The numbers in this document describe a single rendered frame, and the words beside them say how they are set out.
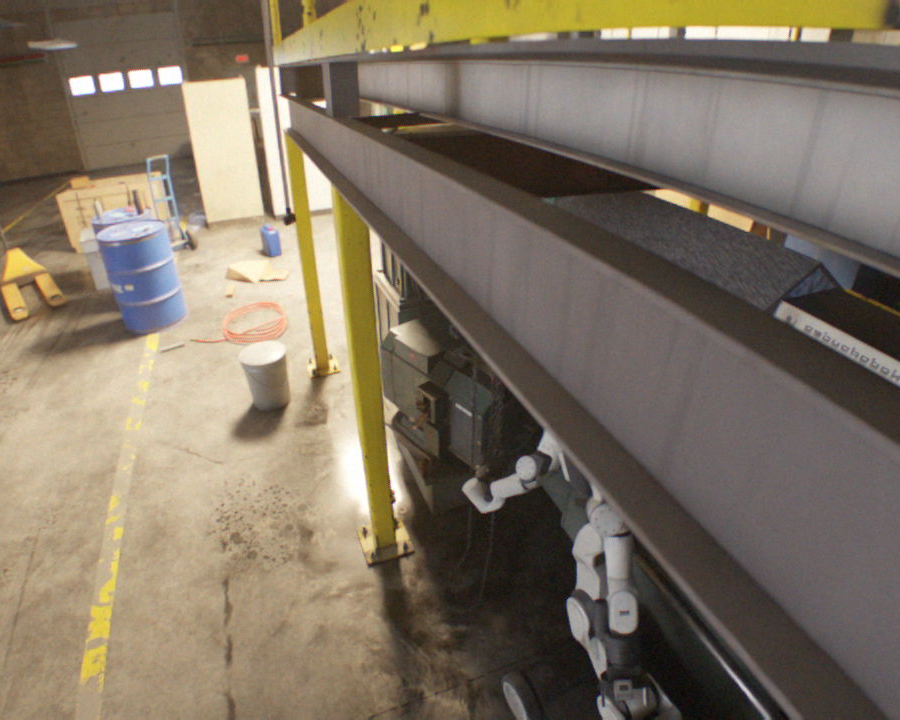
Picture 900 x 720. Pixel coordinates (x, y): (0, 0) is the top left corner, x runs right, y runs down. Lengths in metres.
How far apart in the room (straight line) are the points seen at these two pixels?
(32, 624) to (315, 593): 1.31
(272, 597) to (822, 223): 2.36
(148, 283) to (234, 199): 3.22
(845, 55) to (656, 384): 0.29
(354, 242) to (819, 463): 1.48
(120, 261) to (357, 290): 3.29
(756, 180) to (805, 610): 0.64
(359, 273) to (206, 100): 6.06
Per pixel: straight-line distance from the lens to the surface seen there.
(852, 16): 0.29
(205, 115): 7.60
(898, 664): 0.42
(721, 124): 0.95
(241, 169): 7.67
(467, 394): 2.13
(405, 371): 2.41
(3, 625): 3.04
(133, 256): 4.74
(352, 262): 1.69
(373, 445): 2.09
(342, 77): 1.58
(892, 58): 0.27
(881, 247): 0.80
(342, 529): 2.69
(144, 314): 4.92
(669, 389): 0.45
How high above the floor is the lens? 2.03
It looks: 32 degrees down
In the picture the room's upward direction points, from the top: straight up
